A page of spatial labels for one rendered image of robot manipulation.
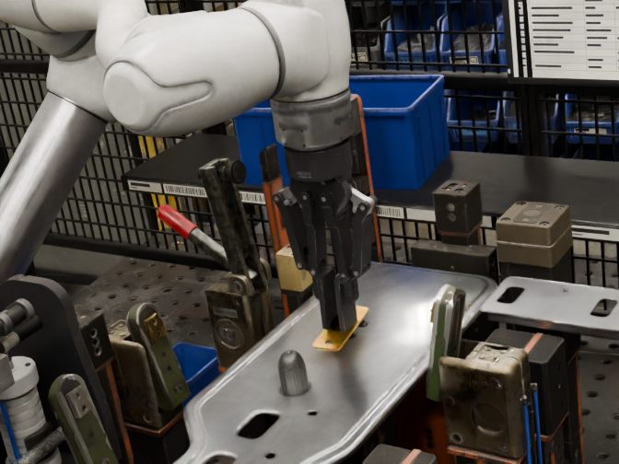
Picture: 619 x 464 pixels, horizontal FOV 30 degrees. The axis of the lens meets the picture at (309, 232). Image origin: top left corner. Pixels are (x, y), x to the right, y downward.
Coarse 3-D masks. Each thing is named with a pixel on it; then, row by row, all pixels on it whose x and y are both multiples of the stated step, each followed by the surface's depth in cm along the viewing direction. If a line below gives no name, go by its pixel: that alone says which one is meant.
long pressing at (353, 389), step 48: (384, 288) 152; (432, 288) 150; (480, 288) 148; (288, 336) 143; (384, 336) 140; (240, 384) 134; (336, 384) 131; (384, 384) 130; (192, 432) 126; (288, 432) 124; (336, 432) 122
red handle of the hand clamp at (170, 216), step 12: (168, 204) 149; (168, 216) 148; (180, 216) 148; (180, 228) 148; (192, 228) 148; (192, 240) 148; (204, 240) 147; (216, 252) 146; (228, 264) 146; (252, 276) 145
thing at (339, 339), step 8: (360, 312) 141; (336, 320) 140; (360, 320) 140; (336, 328) 139; (352, 328) 139; (320, 336) 139; (328, 336) 139; (336, 336) 138; (344, 336) 138; (320, 344) 138; (328, 344) 137; (336, 344) 137
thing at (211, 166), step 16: (224, 160) 142; (208, 176) 140; (224, 176) 140; (240, 176) 140; (208, 192) 141; (224, 192) 143; (224, 208) 141; (240, 208) 144; (224, 224) 142; (240, 224) 145; (224, 240) 143; (240, 240) 145; (240, 256) 143; (256, 256) 146; (240, 272) 144; (256, 272) 147
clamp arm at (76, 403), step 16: (64, 384) 120; (80, 384) 122; (64, 400) 120; (80, 400) 120; (64, 416) 120; (80, 416) 120; (96, 416) 123; (64, 432) 121; (80, 432) 121; (96, 432) 122; (80, 448) 121; (96, 448) 122
